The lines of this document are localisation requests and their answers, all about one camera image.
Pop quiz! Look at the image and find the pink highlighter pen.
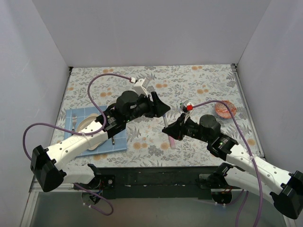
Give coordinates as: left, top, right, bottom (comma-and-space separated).
169, 136, 176, 149

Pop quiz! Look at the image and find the white pen blue tip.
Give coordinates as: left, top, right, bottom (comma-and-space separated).
162, 114, 168, 128

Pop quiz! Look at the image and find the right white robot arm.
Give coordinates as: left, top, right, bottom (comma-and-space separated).
162, 114, 303, 219

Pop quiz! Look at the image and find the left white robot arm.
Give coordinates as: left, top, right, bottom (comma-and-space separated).
30, 90, 170, 192

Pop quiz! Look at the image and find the floral tablecloth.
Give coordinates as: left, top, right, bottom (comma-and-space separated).
57, 64, 264, 167

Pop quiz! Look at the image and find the red patterned bowl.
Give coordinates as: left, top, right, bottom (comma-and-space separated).
214, 100, 237, 119

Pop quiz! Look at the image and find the blue checked placemat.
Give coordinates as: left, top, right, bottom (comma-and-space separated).
54, 106, 127, 161

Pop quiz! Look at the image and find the beige ringed plate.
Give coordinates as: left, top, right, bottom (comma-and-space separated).
74, 113, 108, 151

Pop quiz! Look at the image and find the silver fork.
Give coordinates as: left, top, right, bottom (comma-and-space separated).
71, 113, 77, 131

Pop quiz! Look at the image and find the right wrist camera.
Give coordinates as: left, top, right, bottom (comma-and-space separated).
180, 101, 194, 119

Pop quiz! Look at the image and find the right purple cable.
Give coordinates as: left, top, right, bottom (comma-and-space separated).
193, 100, 264, 227

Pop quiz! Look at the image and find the purple cable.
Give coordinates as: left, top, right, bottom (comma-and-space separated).
22, 73, 135, 216
193, 100, 264, 227

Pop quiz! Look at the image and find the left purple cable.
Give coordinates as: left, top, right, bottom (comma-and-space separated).
22, 73, 135, 216

